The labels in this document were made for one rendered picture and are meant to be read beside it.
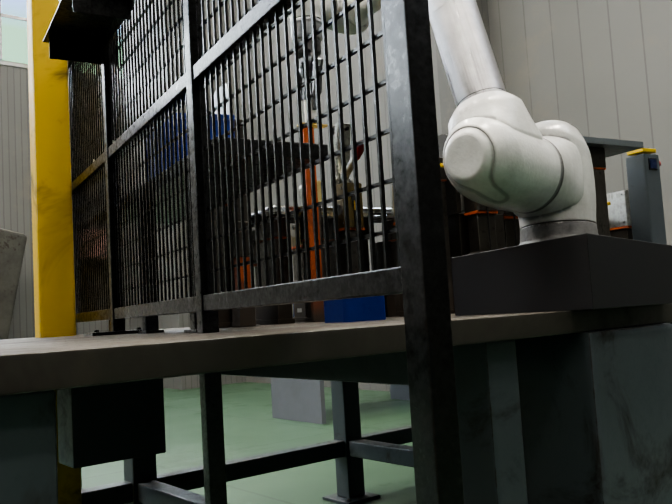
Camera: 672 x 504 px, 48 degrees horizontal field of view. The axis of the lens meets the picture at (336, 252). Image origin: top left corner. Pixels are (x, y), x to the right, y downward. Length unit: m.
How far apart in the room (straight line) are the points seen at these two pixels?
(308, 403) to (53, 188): 3.13
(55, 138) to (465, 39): 1.29
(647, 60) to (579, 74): 0.49
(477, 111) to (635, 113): 3.82
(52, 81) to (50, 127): 0.14
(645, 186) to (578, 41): 3.21
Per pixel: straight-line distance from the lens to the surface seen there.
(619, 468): 1.48
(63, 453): 2.18
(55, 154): 2.34
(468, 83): 1.50
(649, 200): 2.42
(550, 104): 5.59
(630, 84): 5.27
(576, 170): 1.56
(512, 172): 1.38
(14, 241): 8.38
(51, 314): 2.28
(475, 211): 1.99
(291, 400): 5.25
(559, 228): 1.54
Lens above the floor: 0.72
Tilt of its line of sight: 5 degrees up
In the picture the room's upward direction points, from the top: 3 degrees counter-clockwise
